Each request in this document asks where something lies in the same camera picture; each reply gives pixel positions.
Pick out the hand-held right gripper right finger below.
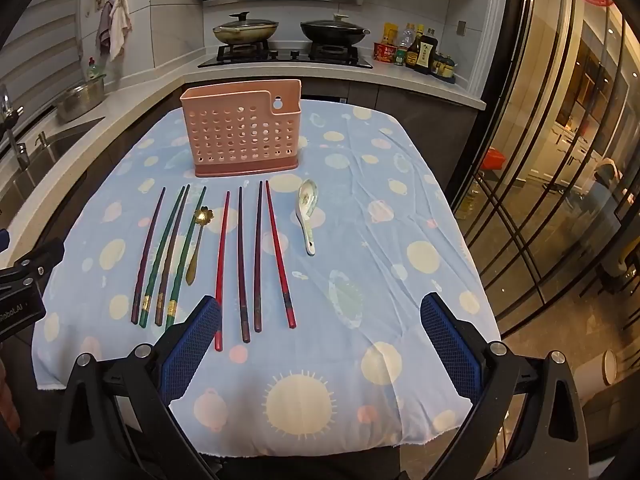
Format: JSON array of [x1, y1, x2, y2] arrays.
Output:
[[420, 292, 591, 480]]

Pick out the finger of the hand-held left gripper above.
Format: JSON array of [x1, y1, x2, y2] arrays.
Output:
[[0, 239, 66, 288]]

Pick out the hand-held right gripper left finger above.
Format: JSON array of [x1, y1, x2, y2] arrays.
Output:
[[52, 295, 223, 480]]

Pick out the green chopstick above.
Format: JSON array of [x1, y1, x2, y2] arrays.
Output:
[[139, 185, 187, 330], [165, 186, 207, 332]]

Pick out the purple-brown chopstick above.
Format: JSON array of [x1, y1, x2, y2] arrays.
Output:
[[154, 185, 191, 327], [131, 187, 166, 325]]

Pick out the dark brown chopstick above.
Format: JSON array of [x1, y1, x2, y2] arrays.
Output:
[[237, 186, 251, 344], [254, 181, 264, 334]]

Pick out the red chopstick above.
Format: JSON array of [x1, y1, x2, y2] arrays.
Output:
[[214, 190, 231, 352], [265, 180, 297, 330]]

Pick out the gold flower spoon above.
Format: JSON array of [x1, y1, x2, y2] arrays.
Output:
[[186, 206, 211, 287]]

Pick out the white ceramic spoon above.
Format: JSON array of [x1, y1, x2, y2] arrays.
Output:
[[298, 178, 319, 257]]

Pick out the pink perforated utensil holder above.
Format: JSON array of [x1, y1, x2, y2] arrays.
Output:
[[180, 79, 303, 178]]

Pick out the stainless steel sink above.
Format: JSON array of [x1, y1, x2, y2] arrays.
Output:
[[0, 117, 106, 201]]

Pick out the chrome kitchen faucet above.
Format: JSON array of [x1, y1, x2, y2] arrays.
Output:
[[0, 85, 31, 171]]

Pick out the stainless steel pot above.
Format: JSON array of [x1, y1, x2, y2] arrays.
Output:
[[54, 75, 108, 123]]

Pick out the blue planet print tablecloth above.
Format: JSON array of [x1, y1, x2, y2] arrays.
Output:
[[31, 99, 502, 461]]

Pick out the glass sliding door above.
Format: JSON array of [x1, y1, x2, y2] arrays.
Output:
[[452, 0, 640, 341]]

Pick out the purple hanging towel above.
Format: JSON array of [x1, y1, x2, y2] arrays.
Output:
[[96, 0, 115, 57]]

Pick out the white window blinds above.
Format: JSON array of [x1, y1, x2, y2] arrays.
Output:
[[0, 0, 83, 111]]

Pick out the white hanging towel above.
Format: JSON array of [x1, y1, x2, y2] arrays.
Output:
[[108, 0, 133, 62]]

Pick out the small dark seasoning jars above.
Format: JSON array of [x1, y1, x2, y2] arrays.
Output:
[[432, 52, 457, 81]]

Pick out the dark soy sauce bottle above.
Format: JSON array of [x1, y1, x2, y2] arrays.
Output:
[[417, 29, 440, 75]]

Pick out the brown sauce bottle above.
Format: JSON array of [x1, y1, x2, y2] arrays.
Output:
[[406, 25, 426, 70]]

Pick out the black gas stove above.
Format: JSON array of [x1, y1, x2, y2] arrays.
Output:
[[197, 42, 375, 70]]

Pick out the golden wok with glass lid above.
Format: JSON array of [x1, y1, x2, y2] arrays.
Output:
[[212, 11, 280, 46]]

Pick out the clear plastic bottle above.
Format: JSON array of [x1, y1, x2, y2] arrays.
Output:
[[396, 24, 416, 67]]

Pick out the black wok with lid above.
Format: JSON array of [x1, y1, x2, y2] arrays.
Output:
[[300, 14, 372, 46]]

